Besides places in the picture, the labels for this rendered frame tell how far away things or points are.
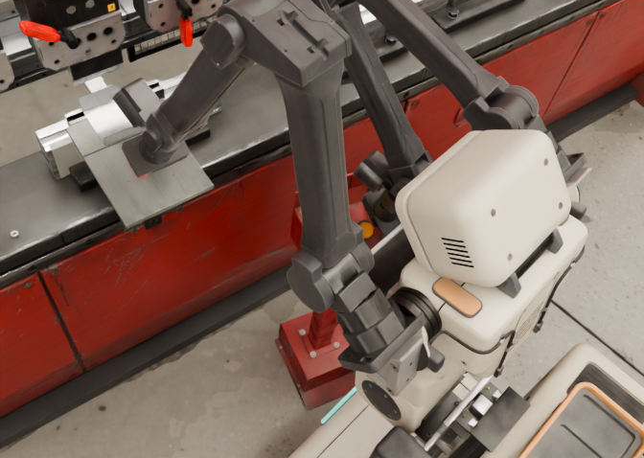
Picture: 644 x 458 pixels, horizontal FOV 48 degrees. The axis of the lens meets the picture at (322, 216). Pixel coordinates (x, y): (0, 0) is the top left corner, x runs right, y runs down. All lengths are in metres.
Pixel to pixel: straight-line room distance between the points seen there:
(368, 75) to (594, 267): 1.59
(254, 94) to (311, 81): 0.94
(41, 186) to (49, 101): 1.37
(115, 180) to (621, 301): 1.85
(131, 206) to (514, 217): 0.70
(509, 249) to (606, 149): 2.12
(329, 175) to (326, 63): 0.15
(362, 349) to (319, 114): 0.37
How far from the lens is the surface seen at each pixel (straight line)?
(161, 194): 1.37
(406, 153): 1.36
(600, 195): 2.92
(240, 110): 1.66
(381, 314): 1.00
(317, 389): 2.25
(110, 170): 1.41
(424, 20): 1.25
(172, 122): 1.07
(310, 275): 0.96
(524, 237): 1.01
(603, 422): 1.42
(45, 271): 1.60
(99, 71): 1.44
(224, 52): 0.79
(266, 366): 2.28
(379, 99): 1.34
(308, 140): 0.82
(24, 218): 1.54
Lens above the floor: 2.12
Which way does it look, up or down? 56 degrees down
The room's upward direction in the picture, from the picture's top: 11 degrees clockwise
